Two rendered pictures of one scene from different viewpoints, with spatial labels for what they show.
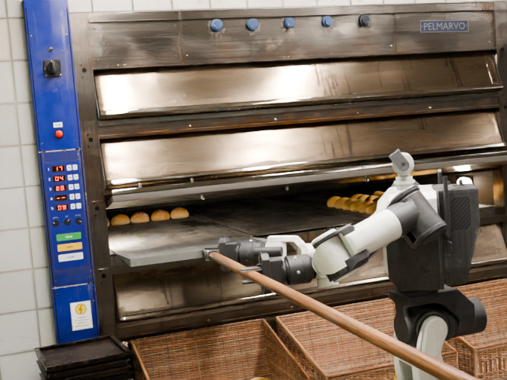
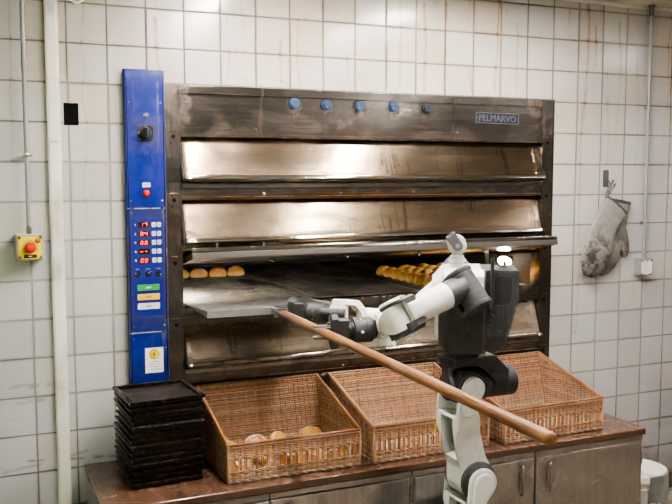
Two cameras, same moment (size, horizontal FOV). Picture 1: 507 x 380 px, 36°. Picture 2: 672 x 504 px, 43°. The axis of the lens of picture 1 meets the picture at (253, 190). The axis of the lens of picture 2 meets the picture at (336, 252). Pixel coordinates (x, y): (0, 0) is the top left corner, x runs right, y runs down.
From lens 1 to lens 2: 0.60 m
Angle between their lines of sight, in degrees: 4
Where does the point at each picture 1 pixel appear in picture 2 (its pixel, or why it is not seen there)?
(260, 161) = (324, 230)
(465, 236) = (505, 310)
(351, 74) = (411, 156)
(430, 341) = not seen: hidden behind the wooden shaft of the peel
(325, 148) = (383, 222)
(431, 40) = (485, 130)
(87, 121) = (172, 182)
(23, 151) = (113, 207)
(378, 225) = (435, 296)
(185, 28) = (266, 104)
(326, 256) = (390, 319)
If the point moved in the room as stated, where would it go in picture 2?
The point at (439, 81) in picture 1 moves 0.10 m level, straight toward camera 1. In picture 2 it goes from (489, 168) to (489, 167)
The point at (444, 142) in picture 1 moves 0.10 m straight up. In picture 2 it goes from (489, 224) to (489, 203)
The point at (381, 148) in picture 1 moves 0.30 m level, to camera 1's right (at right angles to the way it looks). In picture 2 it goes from (433, 225) to (496, 225)
